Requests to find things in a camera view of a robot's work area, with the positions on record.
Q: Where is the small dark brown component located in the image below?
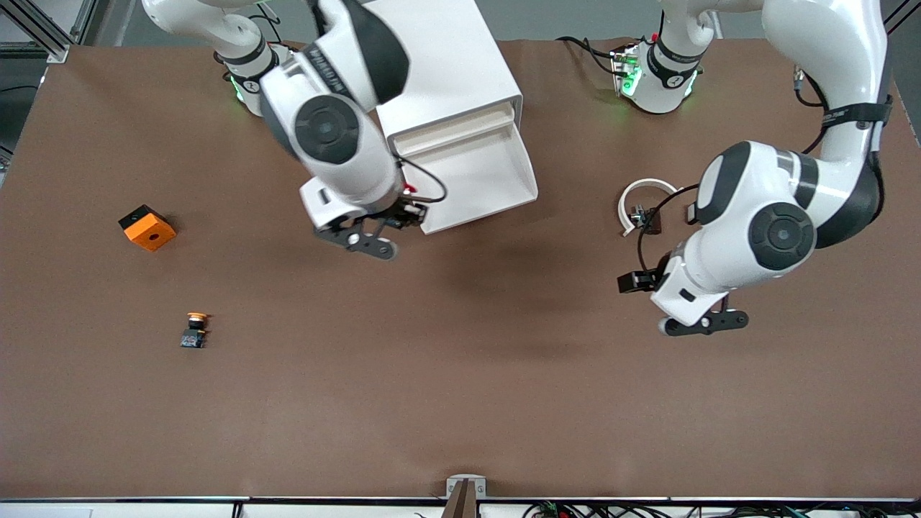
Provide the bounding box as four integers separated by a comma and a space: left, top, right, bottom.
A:
630, 205, 663, 236

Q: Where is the brown table cover sheet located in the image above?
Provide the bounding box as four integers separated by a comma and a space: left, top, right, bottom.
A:
0, 36, 921, 501

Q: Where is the orange and black box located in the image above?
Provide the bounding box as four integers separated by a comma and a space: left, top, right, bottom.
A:
119, 205, 177, 253

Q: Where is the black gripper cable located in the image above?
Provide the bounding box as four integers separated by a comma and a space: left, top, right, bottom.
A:
637, 183, 702, 278
394, 155, 448, 204

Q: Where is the white curved plastic bracket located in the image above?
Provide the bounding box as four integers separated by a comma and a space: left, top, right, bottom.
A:
617, 178, 684, 238

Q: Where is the yellow push button switch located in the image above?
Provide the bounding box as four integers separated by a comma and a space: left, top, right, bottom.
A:
180, 312, 211, 350

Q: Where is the black arm base cable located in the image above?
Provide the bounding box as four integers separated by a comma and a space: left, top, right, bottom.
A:
555, 35, 621, 76

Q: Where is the grey metal clamp bracket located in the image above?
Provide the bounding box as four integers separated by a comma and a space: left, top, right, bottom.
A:
445, 474, 488, 499

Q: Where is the dark brown post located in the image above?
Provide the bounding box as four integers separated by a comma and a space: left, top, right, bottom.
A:
441, 478, 480, 518

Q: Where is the aluminium frame profile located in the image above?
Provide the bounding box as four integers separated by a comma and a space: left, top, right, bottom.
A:
0, 0, 98, 64
881, 0, 921, 57

